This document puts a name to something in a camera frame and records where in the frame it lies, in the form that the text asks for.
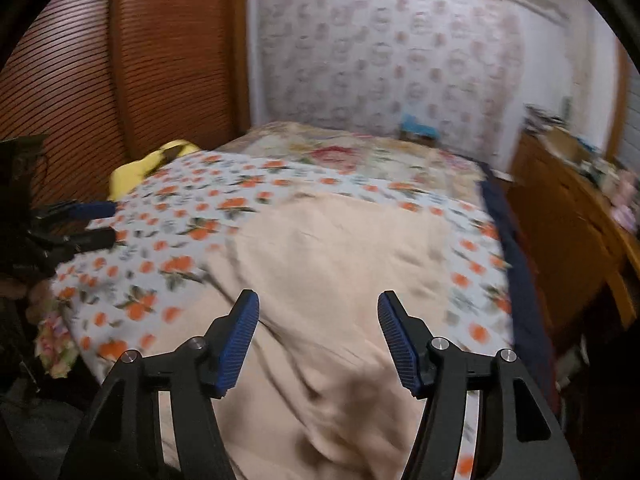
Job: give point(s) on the brown wooden dresser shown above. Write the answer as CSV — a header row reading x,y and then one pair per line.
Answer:
x,y
584,262

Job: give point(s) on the dark navy bed cover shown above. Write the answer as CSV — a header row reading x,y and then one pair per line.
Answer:
x,y
531,342

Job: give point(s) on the floral beige blanket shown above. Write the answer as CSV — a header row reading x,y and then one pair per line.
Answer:
x,y
377,157

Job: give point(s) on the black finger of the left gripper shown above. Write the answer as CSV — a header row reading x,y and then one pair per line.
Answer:
x,y
66,247

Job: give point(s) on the cardboard box on dresser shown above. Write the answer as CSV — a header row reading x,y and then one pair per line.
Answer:
x,y
566,146

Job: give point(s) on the brown wooden wardrobe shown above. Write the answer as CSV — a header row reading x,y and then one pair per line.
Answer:
x,y
106,82

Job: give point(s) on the patterned lace curtain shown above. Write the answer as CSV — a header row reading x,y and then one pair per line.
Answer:
x,y
370,66

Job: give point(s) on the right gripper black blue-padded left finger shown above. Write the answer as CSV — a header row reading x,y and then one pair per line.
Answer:
x,y
119,437

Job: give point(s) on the yellow garment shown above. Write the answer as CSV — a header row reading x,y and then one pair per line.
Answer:
x,y
126,177

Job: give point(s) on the pink kettle on dresser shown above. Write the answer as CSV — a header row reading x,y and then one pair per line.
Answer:
x,y
625,202

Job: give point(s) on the beige printed t-shirt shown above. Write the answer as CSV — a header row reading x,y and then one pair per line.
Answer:
x,y
318,396

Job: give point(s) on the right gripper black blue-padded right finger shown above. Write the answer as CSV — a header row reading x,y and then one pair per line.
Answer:
x,y
518,437

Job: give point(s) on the orange-print white bed sheet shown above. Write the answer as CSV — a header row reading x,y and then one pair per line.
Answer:
x,y
125,296

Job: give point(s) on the blue box on bed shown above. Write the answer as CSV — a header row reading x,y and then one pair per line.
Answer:
x,y
411,130

